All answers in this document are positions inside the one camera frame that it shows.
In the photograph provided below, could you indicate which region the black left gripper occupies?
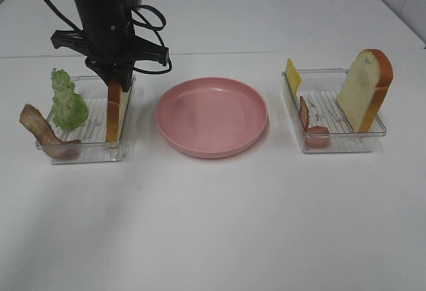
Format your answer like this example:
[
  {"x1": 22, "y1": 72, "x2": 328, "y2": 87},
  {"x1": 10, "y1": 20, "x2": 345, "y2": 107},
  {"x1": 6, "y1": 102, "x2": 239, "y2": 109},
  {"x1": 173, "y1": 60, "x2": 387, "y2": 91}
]
[{"x1": 51, "y1": 21, "x2": 169, "y2": 92}]

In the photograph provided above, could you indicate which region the bread slice from tray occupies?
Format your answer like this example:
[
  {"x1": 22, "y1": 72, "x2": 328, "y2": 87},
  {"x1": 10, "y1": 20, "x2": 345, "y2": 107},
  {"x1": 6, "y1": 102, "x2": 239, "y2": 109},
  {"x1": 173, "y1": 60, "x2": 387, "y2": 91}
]
[{"x1": 106, "y1": 79, "x2": 130, "y2": 143}]

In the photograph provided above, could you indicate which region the green lettuce leaf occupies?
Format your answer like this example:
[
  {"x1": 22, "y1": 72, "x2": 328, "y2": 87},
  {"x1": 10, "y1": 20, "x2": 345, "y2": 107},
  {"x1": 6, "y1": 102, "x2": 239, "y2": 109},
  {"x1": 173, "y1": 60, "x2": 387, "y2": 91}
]
[{"x1": 51, "y1": 68, "x2": 89, "y2": 131}]

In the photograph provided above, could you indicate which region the brown bacon strip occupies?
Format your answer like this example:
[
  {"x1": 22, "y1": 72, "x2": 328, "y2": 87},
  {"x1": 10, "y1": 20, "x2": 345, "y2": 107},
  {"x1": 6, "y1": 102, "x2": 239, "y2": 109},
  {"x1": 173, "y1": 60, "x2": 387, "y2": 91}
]
[{"x1": 19, "y1": 104, "x2": 81, "y2": 160}]

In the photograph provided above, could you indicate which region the yellow cheese slice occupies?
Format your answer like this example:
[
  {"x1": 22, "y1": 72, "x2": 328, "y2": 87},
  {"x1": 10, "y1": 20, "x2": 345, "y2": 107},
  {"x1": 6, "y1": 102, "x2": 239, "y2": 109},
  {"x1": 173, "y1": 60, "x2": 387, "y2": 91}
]
[{"x1": 285, "y1": 58, "x2": 302, "y2": 98}]

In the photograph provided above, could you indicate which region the pink bacon strip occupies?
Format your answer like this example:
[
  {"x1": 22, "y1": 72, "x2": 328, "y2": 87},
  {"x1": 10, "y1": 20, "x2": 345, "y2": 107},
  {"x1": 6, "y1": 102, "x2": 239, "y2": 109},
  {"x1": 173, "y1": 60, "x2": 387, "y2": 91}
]
[{"x1": 299, "y1": 96, "x2": 331, "y2": 148}]

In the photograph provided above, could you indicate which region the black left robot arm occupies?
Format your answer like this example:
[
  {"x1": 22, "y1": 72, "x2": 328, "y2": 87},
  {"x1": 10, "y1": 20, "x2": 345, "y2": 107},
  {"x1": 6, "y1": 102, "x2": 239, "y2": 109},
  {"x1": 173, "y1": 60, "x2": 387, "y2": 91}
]
[{"x1": 51, "y1": 0, "x2": 172, "y2": 91}]

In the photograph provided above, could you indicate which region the clear left plastic tray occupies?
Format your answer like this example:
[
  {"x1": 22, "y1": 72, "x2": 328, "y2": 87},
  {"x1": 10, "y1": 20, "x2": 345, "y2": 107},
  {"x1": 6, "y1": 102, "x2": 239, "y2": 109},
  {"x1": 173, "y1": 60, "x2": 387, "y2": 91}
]
[{"x1": 35, "y1": 76, "x2": 144, "y2": 164}]

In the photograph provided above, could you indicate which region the clear plastic tray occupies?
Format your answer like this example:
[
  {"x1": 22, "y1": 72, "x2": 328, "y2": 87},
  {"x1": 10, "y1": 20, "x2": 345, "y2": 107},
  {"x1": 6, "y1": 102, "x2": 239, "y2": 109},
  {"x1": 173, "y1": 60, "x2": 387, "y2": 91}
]
[
  {"x1": 282, "y1": 69, "x2": 387, "y2": 154},
  {"x1": 35, "y1": 76, "x2": 144, "y2": 164}
]

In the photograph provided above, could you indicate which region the pink round plate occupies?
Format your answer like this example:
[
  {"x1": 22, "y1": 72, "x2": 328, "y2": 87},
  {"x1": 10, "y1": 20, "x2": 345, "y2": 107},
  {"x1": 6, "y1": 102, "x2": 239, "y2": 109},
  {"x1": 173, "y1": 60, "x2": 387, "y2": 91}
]
[{"x1": 156, "y1": 77, "x2": 268, "y2": 158}]

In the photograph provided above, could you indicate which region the clear right plastic tray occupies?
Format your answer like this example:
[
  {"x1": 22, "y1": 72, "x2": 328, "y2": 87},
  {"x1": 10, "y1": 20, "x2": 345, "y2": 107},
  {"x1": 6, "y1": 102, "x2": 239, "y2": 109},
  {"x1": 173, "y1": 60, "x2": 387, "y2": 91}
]
[{"x1": 282, "y1": 69, "x2": 387, "y2": 154}]

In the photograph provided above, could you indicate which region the bread slice in right tray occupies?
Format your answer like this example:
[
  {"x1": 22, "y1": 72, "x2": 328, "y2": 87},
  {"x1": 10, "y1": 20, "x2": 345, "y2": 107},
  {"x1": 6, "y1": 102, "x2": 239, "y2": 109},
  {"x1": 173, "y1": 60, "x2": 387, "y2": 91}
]
[{"x1": 337, "y1": 49, "x2": 393, "y2": 133}]

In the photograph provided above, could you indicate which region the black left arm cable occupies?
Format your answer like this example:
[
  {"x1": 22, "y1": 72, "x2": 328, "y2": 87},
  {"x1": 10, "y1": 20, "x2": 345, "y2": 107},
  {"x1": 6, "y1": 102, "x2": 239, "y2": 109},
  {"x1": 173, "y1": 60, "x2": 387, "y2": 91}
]
[{"x1": 19, "y1": 0, "x2": 174, "y2": 74}]

